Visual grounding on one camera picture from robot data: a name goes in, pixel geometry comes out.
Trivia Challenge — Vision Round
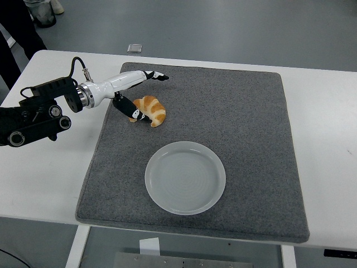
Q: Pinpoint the golden croissant bread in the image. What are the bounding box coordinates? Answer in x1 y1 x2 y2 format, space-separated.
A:
128 95 167 128

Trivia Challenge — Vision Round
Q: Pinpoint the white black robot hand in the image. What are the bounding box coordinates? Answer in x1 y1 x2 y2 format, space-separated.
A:
85 69 170 125

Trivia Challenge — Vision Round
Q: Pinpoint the person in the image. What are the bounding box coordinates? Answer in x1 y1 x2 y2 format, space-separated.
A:
0 0 47 90

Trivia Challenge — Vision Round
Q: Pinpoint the pale grey round plate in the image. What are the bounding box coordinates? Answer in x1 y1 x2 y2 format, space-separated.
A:
144 141 226 216

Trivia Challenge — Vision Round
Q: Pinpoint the black table control panel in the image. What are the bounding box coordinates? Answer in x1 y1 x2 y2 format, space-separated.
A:
323 248 357 257

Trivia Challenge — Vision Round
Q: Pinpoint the black mesh waste bin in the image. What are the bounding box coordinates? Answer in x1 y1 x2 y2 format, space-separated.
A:
29 0 57 28

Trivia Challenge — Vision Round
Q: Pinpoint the white shoe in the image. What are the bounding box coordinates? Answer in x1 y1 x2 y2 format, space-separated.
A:
50 0 65 15

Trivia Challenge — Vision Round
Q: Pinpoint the white paper label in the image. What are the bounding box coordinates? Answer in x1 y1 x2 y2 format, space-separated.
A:
139 237 161 255

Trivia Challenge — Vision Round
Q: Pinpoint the white table leg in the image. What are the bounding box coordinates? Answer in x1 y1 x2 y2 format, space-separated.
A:
280 245 297 268
64 225 91 268

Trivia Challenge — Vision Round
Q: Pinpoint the white desk frame leg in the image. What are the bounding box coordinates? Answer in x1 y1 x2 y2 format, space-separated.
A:
0 23 15 48

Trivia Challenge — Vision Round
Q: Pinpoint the grey felt mat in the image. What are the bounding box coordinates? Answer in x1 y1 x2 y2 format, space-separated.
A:
75 61 311 243

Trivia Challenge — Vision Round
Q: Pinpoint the grey metal plate with screws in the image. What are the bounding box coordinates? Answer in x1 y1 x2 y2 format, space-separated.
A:
113 252 254 268

